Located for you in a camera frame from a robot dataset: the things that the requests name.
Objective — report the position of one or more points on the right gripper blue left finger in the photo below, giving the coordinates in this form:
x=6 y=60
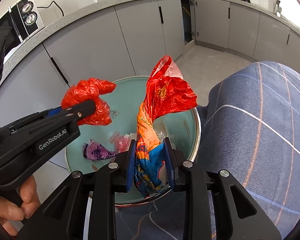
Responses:
x=130 y=167

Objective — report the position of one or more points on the blue plaid tablecloth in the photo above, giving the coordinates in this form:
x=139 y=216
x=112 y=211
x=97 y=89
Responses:
x=251 y=128

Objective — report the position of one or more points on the teal trash bin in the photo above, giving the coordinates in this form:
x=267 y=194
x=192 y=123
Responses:
x=184 y=127

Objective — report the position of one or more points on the microwave oven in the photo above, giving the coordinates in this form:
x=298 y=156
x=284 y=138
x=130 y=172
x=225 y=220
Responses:
x=24 y=20

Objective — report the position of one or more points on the pink transparent plastic bag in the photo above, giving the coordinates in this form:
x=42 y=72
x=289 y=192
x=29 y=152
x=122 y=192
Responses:
x=120 y=142

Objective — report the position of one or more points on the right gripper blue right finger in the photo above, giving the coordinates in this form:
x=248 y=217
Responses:
x=169 y=162

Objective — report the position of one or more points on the red plastic bag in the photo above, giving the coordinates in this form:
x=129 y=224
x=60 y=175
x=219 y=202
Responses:
x=90 y=90

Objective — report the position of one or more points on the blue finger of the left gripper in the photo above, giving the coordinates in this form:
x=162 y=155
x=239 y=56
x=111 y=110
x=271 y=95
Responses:
x=54 y=111

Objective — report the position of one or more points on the purple wrapper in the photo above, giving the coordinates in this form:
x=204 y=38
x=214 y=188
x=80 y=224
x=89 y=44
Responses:
x=94 y=151

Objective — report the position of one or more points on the person's left hand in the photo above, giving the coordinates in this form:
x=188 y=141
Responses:
x=10 y=211

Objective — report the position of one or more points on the grey kitchen cabinets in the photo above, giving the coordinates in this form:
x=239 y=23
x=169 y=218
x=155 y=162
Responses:
x=120 y=38

